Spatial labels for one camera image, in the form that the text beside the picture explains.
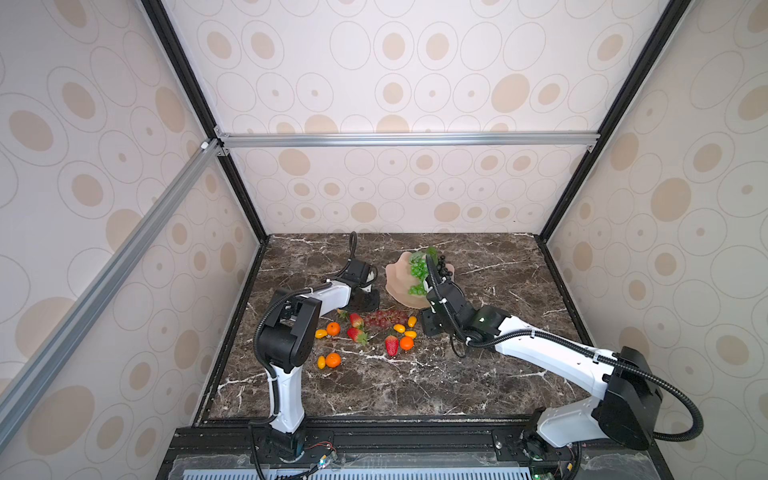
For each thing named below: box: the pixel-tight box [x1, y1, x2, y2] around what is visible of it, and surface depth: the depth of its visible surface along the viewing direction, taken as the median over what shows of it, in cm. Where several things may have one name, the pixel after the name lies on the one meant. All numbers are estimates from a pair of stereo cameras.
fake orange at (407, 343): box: [399, 336, 415, 351], surface depth 92 cm
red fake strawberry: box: [385, 335, 399, 357], surface depth 91 cm
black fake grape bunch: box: [437, 255, 453, 277], surface depth 102 cm
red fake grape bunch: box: [365, 309, 409, 329], surface depth 96 cm
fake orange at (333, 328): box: [326, 322, 341, 336], surface depth 94 cm
